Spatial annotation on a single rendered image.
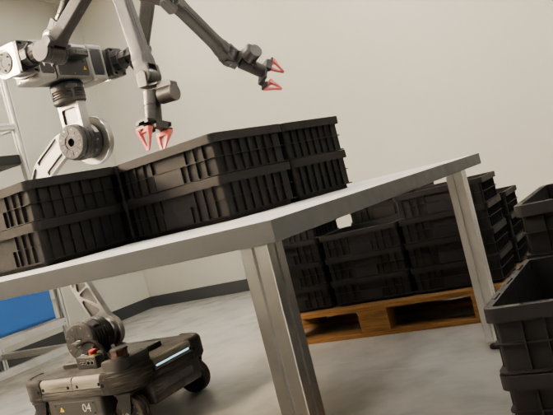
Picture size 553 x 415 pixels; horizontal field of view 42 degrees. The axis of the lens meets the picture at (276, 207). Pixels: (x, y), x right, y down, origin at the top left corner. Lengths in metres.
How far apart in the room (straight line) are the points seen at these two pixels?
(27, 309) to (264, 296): 3.27
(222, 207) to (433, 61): 3.52
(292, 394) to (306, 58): 4.39
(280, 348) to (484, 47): 4.01
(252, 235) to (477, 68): 4.00
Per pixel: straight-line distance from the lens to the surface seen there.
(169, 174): 1.99
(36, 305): 4.56
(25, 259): 2.06
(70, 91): 3.02
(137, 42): 2.48
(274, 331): 1.35
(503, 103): 5.11
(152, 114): 2.40
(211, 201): 1.89
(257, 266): 1.33
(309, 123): 2.19
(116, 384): 2.81
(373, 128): 5.36
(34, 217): 1.99
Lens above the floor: 0.75
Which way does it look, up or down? 1 degrees down
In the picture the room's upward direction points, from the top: 14 degrees counter-clockwise
